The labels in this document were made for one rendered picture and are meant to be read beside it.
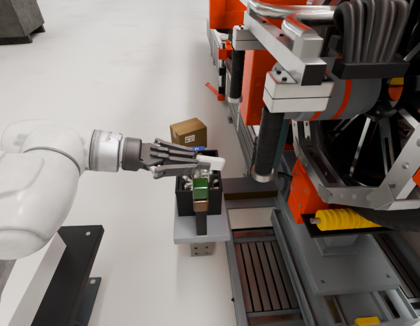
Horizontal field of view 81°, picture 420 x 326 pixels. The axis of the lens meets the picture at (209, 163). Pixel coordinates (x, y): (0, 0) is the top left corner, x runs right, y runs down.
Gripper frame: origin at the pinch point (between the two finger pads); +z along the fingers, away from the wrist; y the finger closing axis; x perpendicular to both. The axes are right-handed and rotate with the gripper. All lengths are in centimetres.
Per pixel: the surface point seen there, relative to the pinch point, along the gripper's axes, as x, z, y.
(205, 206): 10.7, 1.1, -4.4
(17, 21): 97, -212, 425
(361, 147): -10.9, 39.4, 0.0
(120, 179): 80, -25, 76
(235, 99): -9.0, 9.0, 20.6
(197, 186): 4.8, -2.3, -3.7
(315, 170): -0.6, 31.8, 1.3
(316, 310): 44, 48, -19
